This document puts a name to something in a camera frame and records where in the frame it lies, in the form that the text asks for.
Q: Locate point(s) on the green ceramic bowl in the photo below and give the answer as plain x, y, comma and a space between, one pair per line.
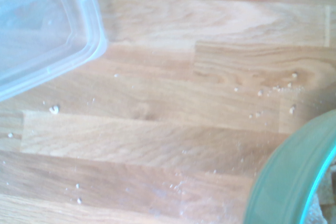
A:
283, 171

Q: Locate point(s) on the clear plastic container lid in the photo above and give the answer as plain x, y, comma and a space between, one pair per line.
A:
39, 32

